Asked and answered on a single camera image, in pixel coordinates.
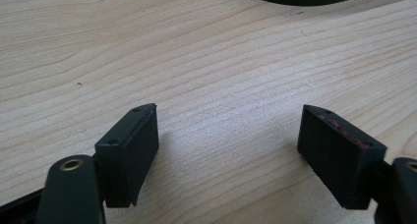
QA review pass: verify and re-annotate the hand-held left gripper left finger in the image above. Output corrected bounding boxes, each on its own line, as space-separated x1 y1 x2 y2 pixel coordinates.
93 102 160 209

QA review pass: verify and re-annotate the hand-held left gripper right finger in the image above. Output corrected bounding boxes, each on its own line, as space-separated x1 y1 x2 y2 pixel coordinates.
296 103 388 210

